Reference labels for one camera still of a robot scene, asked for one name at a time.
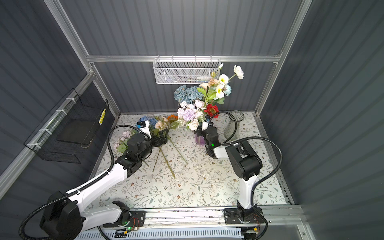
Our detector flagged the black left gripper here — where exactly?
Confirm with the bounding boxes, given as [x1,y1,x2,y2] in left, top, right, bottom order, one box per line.
[138,127,167,164]

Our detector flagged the blue purple glass vase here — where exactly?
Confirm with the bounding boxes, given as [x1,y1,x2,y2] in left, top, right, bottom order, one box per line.
[195,133,206,146]

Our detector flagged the red sunflower stem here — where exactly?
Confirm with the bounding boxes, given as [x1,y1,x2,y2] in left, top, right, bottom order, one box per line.
[204,104,219,118]

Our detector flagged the lilac white mixed bouquet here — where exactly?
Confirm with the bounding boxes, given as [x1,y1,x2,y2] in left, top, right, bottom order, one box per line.
[177,100,208,131]

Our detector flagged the clear ribbed glass vase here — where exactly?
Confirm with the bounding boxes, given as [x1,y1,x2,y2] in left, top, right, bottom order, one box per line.
[224,110,245,141]

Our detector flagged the light blue flower stem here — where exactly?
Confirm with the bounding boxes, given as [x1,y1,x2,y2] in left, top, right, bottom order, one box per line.
[222,84,232,97]

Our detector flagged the peach pink rose stem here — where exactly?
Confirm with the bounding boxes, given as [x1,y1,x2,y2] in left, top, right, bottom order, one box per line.
[198,72,219,90]

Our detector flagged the white small flower stem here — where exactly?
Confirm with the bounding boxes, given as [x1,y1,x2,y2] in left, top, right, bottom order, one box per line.
[207,65,244,101]

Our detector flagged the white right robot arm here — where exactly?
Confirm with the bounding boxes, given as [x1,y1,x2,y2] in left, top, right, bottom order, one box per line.
[196,126,263,222]

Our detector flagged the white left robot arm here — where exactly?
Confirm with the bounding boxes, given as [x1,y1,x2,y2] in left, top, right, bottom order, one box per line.
[40,130,168,240]

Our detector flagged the mixed flower bouquet pile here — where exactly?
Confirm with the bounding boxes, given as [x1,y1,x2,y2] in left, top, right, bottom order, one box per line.
[114,115,179,178]

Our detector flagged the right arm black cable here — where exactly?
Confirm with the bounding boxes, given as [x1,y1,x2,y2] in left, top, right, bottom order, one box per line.
[208,110,283,208]

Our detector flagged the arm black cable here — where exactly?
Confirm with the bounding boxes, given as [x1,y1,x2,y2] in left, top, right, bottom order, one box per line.
[208,110,283,208]
[18,124,151,240]

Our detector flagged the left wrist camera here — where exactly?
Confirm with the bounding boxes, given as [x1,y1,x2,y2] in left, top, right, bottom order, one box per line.
[137,120,152,139]

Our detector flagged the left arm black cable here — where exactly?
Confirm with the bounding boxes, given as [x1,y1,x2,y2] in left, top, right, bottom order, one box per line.
[18,124,151,240]

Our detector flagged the white wire mesh basket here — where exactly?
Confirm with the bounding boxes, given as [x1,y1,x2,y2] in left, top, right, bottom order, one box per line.
[153,58,222,85]

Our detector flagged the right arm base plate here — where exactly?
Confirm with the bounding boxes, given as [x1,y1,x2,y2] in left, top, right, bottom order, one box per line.
[222,207,266,226]

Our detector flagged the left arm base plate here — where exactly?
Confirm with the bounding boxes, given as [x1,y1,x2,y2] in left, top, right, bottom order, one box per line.
[103,211,147,229]

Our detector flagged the black wire wall basket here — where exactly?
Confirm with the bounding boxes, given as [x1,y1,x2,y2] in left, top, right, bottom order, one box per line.
[24,90,109,164]

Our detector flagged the aluminium front rail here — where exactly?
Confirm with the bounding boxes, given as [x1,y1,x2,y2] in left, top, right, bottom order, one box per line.
[59,205,301,229]

